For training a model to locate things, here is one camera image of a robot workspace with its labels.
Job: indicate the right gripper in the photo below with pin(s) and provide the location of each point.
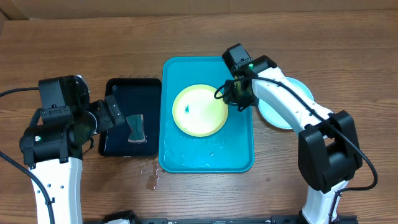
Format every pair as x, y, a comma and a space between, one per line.
231, 98

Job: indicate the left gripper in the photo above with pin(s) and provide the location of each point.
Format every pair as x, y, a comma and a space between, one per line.
106, 121

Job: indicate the green scrubbing sponge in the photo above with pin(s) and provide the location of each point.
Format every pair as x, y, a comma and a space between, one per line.
136, 124

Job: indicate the white plate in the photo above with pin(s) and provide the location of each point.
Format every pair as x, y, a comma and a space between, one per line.
271, 116

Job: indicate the yellow plate with stain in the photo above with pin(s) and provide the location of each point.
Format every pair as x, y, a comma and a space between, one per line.
198, 111

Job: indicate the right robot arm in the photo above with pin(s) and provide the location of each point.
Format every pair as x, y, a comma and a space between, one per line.
328, 147

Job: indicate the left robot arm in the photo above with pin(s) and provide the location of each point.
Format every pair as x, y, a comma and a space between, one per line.
53, 150

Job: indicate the black tray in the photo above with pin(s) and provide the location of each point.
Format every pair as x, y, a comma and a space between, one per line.
134, 96

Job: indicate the teal serving tray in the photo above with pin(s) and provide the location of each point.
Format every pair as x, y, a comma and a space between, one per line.
230, 150

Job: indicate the black mounting rail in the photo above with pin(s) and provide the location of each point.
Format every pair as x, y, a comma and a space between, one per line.
128, 216

